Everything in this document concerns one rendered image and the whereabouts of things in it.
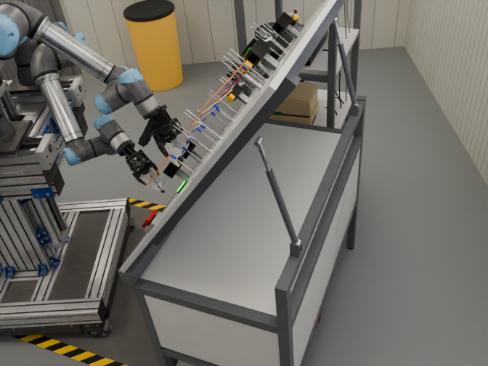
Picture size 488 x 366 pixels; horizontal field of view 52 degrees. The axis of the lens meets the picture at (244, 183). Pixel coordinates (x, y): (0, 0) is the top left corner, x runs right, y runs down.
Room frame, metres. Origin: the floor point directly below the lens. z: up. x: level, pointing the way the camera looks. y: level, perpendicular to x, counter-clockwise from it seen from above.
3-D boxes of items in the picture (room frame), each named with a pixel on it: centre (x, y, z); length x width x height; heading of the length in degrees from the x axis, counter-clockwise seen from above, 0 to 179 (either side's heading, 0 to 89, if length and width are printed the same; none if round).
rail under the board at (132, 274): (1.74, 0.20, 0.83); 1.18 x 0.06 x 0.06; 154
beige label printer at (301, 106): (2.41, -0.29, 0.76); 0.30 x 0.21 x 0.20; 68
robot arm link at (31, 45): (2.24, 0.93, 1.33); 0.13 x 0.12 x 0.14; 117
